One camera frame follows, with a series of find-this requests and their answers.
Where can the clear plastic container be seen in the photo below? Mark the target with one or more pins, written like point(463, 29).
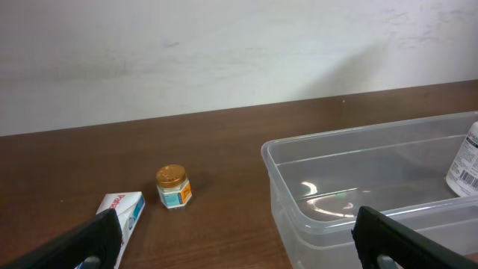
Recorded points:
point(319, 182)

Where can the small gold-lidded balm jar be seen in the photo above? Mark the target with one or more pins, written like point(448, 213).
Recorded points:
point(173, 186)

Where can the white plastic bottle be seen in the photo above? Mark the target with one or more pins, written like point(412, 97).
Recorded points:
point(462, 175)

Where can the white Panadol medicine box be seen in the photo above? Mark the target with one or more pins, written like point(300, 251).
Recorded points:
point(128, 207)

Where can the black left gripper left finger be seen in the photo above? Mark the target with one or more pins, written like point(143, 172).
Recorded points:
point(94, 244)

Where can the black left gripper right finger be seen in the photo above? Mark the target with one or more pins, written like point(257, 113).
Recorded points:
point(382, 242)

